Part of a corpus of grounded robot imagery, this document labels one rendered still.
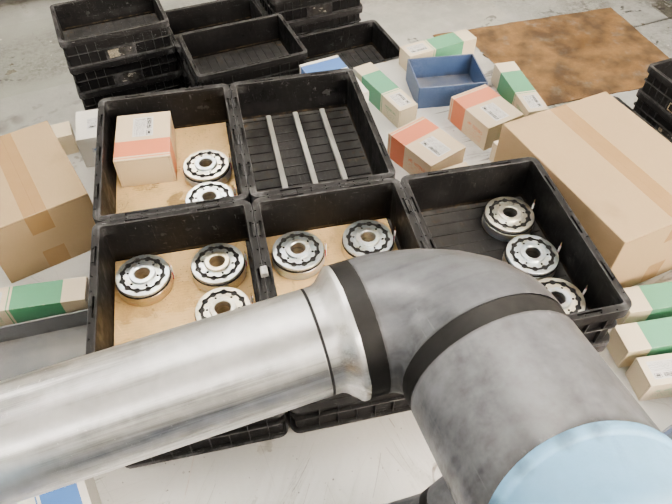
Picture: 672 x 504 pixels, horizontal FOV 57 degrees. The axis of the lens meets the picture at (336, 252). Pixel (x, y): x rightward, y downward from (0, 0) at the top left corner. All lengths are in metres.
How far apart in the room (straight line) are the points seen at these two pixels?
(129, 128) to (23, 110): 1.87
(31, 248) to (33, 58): 2.31
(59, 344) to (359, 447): 0.64
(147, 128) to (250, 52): 1.08
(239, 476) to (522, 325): 0.86
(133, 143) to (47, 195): 0.21
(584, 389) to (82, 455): 0.28
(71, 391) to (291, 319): 0.14
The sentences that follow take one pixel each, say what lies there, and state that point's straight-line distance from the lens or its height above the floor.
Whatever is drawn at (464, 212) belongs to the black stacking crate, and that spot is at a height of 0.83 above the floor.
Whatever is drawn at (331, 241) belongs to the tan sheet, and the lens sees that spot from 1.26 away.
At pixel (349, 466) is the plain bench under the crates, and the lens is 1.15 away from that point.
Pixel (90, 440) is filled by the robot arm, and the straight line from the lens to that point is 0.40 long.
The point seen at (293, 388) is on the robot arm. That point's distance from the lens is 0.39.
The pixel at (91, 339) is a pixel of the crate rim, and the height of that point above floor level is 0.93.
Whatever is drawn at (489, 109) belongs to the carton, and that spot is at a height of 0.77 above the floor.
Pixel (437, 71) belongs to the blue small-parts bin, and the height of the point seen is 0.72.
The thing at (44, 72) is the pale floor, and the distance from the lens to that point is 3.56.
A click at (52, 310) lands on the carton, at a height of 0.74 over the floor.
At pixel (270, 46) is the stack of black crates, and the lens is 2.51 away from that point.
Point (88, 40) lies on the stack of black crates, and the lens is 2.51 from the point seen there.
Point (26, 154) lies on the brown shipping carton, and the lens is 1.57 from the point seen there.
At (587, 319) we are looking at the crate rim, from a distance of 1.11.
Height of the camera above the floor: 1.77
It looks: 49 degrees down
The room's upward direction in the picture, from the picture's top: straight up
